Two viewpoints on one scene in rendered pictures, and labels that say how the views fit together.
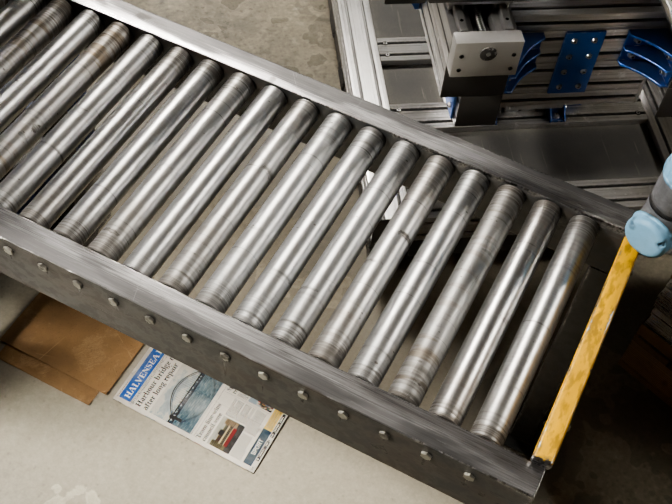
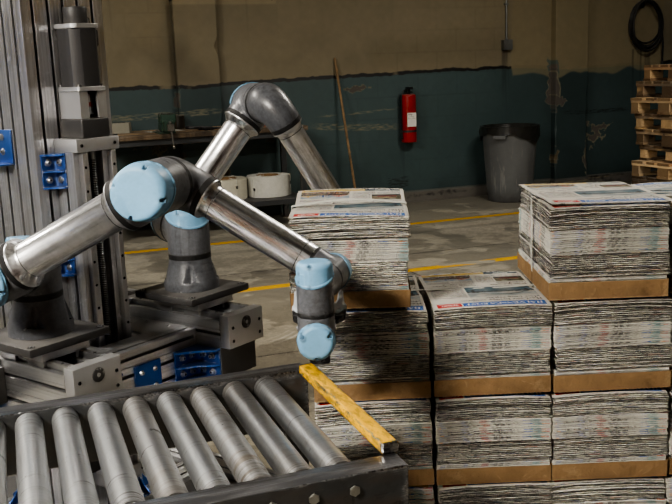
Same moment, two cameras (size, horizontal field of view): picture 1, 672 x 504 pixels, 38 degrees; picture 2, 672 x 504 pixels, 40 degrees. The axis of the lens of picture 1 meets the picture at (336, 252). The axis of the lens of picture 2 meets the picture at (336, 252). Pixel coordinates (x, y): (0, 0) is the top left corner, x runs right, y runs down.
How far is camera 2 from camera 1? 99 cm
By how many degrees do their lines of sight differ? 54
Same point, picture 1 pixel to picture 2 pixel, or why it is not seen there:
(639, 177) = not seen: hidden behind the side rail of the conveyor
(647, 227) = (314, 329)
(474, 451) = (343, 469)
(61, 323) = not seen: outside the picture
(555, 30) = (125, 368)
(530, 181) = (209, 380)
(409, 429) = (288, 484)
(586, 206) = (258, 374)
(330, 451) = not seen: outside the picture
